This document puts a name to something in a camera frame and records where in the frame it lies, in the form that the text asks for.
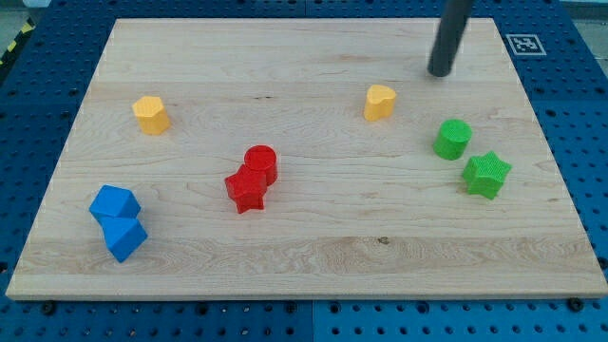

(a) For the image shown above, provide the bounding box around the yellow heart block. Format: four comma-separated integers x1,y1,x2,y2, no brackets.
363,85,397,122

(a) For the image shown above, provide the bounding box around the red cylinder block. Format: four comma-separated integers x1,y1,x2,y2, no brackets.
244,144,278,186

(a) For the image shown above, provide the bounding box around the red star block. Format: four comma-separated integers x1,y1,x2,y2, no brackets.
224,164,267,214

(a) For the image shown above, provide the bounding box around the wooden board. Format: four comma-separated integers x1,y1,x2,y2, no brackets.
6,18,607,301

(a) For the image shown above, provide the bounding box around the green cylinder block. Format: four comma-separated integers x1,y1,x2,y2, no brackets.
433,119,473,161

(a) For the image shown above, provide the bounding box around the yellow pentagon block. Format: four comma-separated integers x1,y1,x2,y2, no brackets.
132,96,171,135

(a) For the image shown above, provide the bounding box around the green star block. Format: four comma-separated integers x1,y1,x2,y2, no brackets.
462,151,512,200

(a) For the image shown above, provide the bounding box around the blue cube block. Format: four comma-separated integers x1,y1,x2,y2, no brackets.
89,184,142,221

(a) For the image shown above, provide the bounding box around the blue triangular block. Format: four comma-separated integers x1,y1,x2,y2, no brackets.
101,217,147,262

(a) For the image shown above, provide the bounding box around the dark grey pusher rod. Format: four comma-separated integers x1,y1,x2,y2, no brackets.
427,0,474,77

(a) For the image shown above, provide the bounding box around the white fiducial marker tag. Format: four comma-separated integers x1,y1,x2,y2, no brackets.
506,33,546,56

